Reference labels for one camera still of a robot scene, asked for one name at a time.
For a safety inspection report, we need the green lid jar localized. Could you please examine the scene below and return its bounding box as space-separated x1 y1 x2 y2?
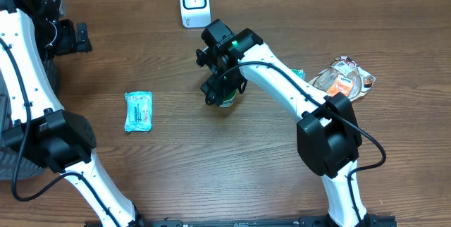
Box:
220 90 237 108

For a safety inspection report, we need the teal tissue pack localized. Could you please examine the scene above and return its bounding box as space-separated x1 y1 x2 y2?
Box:
292 69 305 80

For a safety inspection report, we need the large teal wipes pack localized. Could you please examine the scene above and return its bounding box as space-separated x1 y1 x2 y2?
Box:
124 91 153 133

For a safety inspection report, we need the beige plastic pouch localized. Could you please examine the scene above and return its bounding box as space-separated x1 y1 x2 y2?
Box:
309 56 376 102

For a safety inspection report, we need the orange tissue pack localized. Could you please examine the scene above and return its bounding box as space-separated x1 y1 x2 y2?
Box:
326 75 354 97

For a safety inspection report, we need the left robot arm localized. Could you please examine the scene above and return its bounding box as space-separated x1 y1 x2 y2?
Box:
1 0 145 226

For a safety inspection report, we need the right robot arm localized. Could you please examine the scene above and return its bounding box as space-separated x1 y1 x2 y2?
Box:
196 19 367 226

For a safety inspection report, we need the white barcode scanner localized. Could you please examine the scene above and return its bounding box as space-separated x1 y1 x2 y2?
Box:
180 0 211 28

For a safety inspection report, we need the dark grey plastic basket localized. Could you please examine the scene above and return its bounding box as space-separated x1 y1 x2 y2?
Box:
0 59 61 181

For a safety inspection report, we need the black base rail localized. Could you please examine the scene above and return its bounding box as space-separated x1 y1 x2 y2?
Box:
84 214 398 227

